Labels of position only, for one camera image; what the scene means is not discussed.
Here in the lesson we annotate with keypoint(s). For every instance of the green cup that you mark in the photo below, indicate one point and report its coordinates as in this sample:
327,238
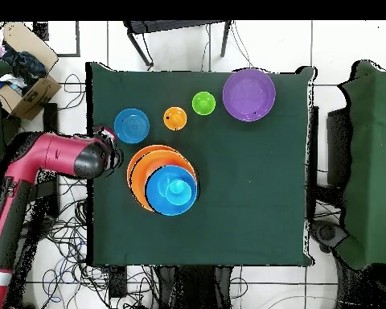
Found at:
203,103

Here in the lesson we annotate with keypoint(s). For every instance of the black bench frame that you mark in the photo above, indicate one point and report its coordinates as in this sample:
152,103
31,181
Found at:
50,116

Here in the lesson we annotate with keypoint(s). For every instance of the black equipment case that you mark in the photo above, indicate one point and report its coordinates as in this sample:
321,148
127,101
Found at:
337,145

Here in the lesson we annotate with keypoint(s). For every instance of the blue ribbed-bottom bowl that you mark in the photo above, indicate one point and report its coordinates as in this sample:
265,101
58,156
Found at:
132,126

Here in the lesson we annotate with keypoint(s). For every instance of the orange cup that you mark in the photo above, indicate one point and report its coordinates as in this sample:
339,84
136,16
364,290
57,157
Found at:
175,118

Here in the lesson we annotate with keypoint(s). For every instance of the cardboard box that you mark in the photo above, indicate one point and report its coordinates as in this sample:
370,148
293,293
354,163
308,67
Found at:
35,96

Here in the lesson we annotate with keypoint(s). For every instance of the black pedestal foot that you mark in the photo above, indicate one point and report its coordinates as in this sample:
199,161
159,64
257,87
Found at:
328,232

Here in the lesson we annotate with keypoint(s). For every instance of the black square floor frame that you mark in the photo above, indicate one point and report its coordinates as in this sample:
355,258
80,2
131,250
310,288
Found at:
41,30

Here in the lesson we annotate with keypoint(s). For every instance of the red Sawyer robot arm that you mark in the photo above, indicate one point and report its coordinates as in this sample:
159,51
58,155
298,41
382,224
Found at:
51,151

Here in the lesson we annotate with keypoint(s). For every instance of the dark blue cloth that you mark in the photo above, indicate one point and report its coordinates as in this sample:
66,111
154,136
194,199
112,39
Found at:
25,67

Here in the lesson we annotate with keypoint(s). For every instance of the large blue bowl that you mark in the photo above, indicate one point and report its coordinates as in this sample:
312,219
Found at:
157,199

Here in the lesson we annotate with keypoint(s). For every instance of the dark green tablecloth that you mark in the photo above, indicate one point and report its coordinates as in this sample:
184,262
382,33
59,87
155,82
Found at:
244,209

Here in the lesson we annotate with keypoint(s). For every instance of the black metal chair frame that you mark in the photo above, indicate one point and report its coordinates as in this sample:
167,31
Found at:
167,25

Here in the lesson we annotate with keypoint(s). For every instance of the large purple bowl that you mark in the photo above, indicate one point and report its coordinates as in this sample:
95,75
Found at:
249,95

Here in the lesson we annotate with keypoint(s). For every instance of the blue cup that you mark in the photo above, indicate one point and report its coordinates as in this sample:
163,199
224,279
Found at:
178,193

